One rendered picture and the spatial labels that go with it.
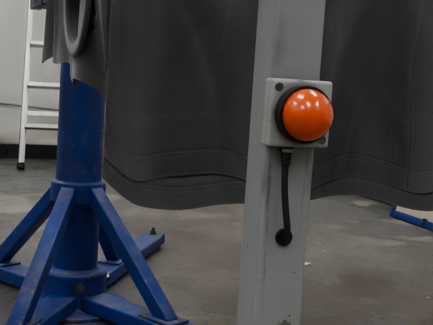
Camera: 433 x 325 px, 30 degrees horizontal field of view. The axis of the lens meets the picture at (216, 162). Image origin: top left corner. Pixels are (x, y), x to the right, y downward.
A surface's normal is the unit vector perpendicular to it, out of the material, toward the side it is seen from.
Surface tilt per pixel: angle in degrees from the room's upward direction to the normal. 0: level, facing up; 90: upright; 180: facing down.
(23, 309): 43
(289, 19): 90
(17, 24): 90
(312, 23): 90
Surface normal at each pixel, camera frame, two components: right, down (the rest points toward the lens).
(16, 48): 0.33, 0.13
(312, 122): 0.15, 0.29
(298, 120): -0.48, 0.22
